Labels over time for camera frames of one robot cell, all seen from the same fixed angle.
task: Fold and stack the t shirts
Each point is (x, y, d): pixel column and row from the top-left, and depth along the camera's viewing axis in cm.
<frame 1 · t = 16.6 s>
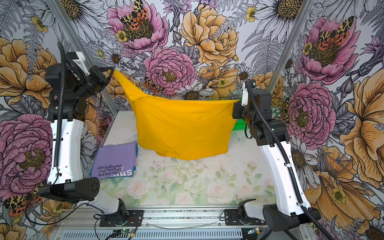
left hand: (115, 73, 62), fingers closed
right hand: (237, 107, 65), fingers closed
yellow t-shirt: (182, 129, 83), point 24 cm above the table
folded purple t-shirt: (114, 158, 94), point 3 cm above the table

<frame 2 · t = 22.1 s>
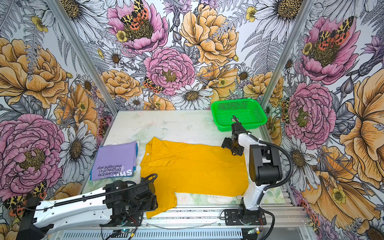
left hand: (147, 211, 72), fingers open
right hand: (229, 152, 96), fingers open
yellow t-shirt: (198, 170, 94), on the table
the other named things where they were.

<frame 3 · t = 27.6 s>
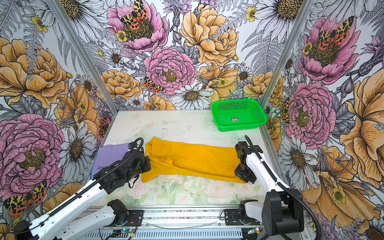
left hand: (148, 165, 78), fingers closed
right hand: (244, 184, 77), fingers closed
yellow t-shirt: (191, 161, 96), on the table
the other named things where they were.

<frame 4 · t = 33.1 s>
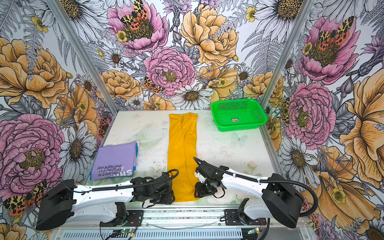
left hand: (167, 203, 78), fingers open
right hand: (200, 200, 78), fingers open
yellow t-shirt: (182, 154, 100), on the table
the other named things where they were.

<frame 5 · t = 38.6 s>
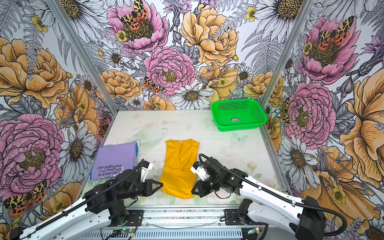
left hand: (160, 189, 71), fingers closed
right hand: (194, 197, 70), fingers closed
yellow t-shirt: (178, 180, 83), point 6 cm above the table
the other named things where they were.

